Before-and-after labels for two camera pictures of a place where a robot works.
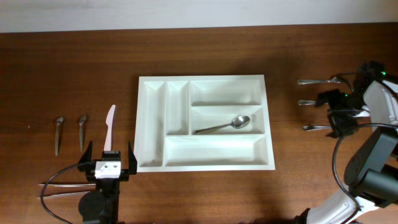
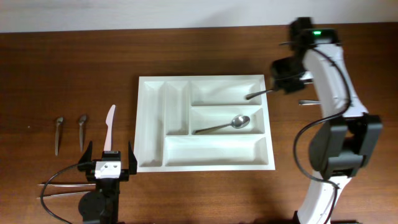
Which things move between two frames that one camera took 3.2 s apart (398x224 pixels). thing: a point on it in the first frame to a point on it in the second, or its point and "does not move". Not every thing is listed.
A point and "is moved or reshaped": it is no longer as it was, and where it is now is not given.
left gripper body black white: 124,175 does not move
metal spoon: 308,127 is moved or reshaped
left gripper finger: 132,162 does not move
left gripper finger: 87,155 does not move
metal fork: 302,102 does not move
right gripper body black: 342,108 to 284,73
